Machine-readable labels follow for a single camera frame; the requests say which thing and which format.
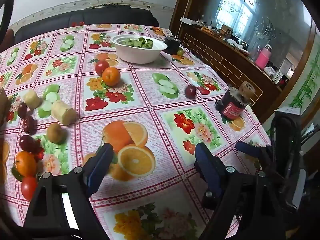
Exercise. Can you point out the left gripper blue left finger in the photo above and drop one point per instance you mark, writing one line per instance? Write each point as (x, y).
(97, 167)

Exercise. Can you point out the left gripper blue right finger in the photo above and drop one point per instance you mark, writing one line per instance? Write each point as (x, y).
(212, 169)

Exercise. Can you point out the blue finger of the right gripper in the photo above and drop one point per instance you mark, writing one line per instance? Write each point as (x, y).
(248, 149)

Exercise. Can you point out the brown kiwi fruit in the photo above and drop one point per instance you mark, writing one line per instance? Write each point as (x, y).
(55, 133)

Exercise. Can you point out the pale sugarcane chunk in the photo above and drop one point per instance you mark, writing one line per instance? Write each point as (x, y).
(31, 99)
(63, 113)

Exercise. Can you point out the red tomato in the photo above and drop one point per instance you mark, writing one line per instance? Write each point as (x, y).
(100, 66)
(28, 187)

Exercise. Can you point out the mandarin with leaf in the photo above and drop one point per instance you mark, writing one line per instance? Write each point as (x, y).
(24, 166)

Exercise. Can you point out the dark plum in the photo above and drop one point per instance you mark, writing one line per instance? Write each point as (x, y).
(190, 92)
(27, 143)

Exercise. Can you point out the red jujube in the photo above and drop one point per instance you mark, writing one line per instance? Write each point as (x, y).
(28, 125)
(22, 110)

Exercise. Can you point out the orange mandarin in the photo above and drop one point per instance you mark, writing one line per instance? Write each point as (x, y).
(111, 76)

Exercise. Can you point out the dark jar with cork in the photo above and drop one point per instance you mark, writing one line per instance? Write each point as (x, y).
(235, 101)

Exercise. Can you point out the floral fruit print tablecloth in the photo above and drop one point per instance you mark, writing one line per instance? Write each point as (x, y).
(153, 191)

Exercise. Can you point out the wooden sideboard cabinet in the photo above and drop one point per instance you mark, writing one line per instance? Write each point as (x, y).
(232, 66)

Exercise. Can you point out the pink container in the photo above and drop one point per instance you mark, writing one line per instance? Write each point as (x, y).
(264, 56)

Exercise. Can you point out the cardboard tray box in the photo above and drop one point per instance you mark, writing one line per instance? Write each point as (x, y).
(4, 106)

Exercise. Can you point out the green grape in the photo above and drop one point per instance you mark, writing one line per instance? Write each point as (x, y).
(180, 52)

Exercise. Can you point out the white bowl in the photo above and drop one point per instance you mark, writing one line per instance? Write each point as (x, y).
(137, 55)

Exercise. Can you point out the small black cup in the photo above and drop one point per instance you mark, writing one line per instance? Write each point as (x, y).
(173, 45)

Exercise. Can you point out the green vegetables in bowl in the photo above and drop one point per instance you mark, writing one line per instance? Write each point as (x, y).
(138, 43)

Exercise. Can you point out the red item on sofa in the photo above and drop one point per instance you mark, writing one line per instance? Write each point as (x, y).
(74, 24)

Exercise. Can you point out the brown armchair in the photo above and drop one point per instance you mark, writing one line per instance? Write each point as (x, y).
(8, 40)

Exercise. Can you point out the black leather sofa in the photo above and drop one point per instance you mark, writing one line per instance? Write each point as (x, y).
(122, 14)

